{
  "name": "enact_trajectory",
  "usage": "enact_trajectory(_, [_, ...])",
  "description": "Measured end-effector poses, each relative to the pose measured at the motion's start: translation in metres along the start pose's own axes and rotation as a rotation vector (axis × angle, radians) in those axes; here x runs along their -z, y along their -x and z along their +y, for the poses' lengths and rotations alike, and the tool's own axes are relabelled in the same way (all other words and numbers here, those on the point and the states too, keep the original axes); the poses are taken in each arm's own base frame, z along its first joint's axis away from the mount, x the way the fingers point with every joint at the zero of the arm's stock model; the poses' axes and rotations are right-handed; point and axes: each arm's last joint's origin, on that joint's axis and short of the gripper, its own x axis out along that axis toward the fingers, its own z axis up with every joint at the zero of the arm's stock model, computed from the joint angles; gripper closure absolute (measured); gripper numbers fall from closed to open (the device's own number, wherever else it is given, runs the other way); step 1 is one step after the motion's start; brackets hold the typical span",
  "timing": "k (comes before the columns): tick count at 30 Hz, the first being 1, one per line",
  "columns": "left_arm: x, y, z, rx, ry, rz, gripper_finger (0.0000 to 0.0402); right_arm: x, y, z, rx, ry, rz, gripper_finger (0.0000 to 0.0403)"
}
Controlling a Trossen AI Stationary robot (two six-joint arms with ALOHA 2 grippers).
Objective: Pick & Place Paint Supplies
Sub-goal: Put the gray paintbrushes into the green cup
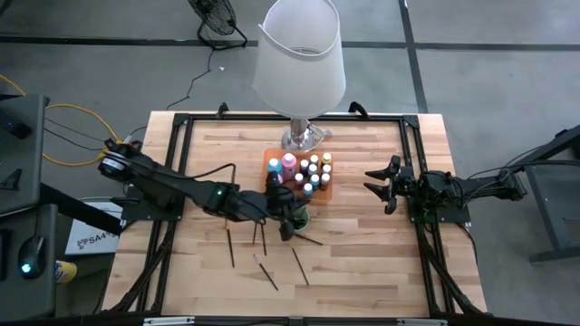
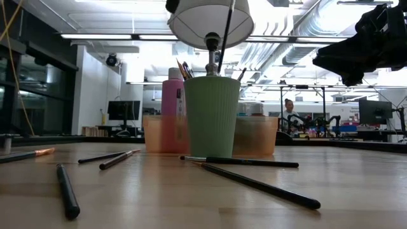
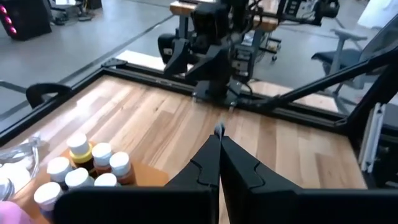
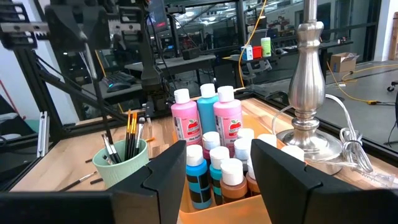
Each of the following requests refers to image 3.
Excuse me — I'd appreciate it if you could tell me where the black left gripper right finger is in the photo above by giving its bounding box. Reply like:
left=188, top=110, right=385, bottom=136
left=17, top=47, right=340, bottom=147
left=220, top=136, right=398, bottom=224

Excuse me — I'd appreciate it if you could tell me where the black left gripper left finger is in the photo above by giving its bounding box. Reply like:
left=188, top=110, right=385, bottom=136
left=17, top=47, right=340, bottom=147
left=52, top=134, right=222, bottom=224

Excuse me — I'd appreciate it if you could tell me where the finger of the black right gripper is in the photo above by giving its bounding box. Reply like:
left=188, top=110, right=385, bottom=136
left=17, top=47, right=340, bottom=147
left=164, top=39, right=191, bottom=78
left=185, top=46, right=233, bottom=84

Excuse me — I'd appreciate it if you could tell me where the small teal paint bottle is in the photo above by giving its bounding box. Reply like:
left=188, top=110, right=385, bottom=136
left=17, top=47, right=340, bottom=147
left=93, top=172, right=119, bottom=187

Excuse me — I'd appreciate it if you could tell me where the small reddish-brown paint bottle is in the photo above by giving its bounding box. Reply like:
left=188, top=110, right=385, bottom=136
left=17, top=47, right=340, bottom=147
left=109, top=151, right=137, bottom=187

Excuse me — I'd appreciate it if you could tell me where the small orange paint bottle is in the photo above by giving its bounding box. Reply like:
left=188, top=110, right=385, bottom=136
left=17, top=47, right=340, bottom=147
left=91, top=142, right=113, bottom=175

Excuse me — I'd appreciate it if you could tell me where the black-handled paintbrush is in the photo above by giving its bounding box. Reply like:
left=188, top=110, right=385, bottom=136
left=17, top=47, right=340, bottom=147
left=214, top=121, right=226, bottom=139

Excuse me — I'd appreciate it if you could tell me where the small beige-grey paint bottle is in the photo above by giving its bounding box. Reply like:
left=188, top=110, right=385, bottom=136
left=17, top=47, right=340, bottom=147
left=64, top=167, right=96, bottom=190

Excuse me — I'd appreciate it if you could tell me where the small yellow paint bottle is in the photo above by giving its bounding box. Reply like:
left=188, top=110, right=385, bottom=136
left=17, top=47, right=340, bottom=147
left=66, top=133, right=98, bottom=179

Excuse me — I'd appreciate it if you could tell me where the large pink paint bottle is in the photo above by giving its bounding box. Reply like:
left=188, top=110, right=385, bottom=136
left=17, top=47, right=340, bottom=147
left=0, top=200, right=35, bottom=224

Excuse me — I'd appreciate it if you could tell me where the translucent orange plastic tray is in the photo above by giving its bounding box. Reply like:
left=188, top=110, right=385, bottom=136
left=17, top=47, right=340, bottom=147
left=12, top=141, right=170, bottom=224

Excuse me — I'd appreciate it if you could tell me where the black background machine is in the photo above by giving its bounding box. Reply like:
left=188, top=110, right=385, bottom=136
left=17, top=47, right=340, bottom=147
left=276, top=0, right=341, bottom=27

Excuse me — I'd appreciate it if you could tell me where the black floor equipment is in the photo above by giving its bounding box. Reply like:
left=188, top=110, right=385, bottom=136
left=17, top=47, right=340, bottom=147
left=49, top=0, right=103, bottom=26

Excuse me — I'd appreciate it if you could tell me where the black table clamp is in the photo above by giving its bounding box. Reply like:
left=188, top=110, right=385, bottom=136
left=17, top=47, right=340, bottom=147
left=25, top=82, right=75, bottom=110

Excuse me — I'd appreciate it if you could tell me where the grey office chair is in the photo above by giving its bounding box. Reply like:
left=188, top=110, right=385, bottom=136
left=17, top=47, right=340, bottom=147
left=310, top=14, right=398, bottom=116

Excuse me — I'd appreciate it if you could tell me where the black box with pink lights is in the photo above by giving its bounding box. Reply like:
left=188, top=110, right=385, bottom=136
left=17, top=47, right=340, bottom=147
left=0, top=0, right=53, bottom=42

